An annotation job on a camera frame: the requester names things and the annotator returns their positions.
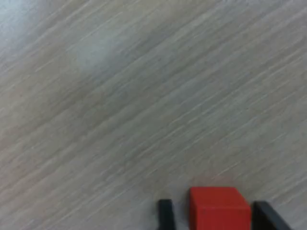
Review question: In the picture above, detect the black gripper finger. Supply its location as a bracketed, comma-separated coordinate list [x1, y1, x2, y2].
[251, 201, 292, 230]
[157, 198, 175, 230]

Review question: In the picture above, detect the red cube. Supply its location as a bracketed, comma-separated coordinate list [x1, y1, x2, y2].
[188, 186, 252, 230]

